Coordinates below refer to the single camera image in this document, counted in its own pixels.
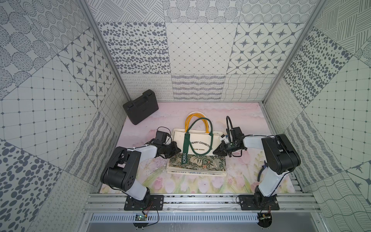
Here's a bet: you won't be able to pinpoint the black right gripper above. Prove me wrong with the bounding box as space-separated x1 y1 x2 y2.
213 140 242 158

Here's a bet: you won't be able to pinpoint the starry night canvas tote bag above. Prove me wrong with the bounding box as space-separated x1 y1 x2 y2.
166 163 227 177

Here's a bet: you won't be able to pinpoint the yellow handled white bag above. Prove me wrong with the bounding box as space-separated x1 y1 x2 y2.
171 112 224 176

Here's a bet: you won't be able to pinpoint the green handled exhibition tote bag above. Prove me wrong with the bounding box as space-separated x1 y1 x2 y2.
168 117 227 172

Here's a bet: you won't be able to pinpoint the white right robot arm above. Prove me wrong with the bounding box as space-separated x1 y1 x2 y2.
213 127 301 208

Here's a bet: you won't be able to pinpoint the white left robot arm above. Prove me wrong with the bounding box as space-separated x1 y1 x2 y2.
100 131 181 202

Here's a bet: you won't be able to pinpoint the pink floral table mat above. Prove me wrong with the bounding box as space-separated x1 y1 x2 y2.
117 102 271 193

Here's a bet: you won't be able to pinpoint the black plastic tool case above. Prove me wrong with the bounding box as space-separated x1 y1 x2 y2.
123 90 159 125

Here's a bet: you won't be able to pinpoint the left circuit board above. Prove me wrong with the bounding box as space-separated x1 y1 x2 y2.
133 214 148 228

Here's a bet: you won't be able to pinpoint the circuit board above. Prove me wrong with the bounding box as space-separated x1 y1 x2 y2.
258 213 272 228
133 214 148 228

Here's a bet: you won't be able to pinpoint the right circuit board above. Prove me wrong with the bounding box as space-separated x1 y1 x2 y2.
258 213 272 228

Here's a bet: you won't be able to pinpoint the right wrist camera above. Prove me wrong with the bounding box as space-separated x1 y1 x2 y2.
220 135 230 144

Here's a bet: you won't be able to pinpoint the black corrugated cable hose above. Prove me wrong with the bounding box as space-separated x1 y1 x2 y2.
225 115 234 137

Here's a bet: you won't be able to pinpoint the blue handled pliers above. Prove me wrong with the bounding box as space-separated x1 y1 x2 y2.
257 162 268 182

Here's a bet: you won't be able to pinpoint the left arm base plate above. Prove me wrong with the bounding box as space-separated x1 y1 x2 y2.
124 195 164 211

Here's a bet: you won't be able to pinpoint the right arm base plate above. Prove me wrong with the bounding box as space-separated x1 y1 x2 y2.
236 195 280 211

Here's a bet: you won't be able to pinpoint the aluminium mounting rail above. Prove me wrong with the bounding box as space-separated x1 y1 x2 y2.
83 193 320 213

